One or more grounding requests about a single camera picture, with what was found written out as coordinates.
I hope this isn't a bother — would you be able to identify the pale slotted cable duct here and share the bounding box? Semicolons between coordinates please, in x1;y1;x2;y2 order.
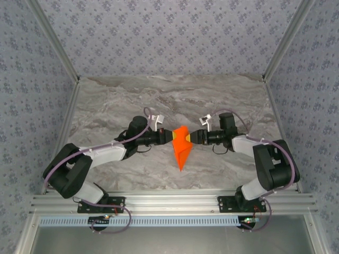
39;215;251;228

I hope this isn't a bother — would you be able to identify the aluminium corner post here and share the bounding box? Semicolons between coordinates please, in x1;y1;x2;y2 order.
26;0;81;83
261;0;316;82

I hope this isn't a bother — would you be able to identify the aluminium side rail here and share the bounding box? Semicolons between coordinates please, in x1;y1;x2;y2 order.
41;79;81;195
263;78;304;193

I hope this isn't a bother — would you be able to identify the orange paper sheet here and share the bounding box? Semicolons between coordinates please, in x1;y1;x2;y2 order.
171;125;193;173

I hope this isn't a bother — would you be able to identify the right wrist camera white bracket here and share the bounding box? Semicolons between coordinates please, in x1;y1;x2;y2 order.
199;113;214;132

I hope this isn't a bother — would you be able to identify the small black circuit board bracket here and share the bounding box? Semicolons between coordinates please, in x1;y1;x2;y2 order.
237;215;262;231
88;214;111;228

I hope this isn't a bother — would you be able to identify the aluminium mounting rail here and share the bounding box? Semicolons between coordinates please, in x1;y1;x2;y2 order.
29;192;318;215

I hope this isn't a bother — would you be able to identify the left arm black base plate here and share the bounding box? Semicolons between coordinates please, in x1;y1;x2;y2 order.
77;197;126;214

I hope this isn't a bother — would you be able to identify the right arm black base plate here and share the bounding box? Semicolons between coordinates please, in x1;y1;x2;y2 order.
217;195;267;213

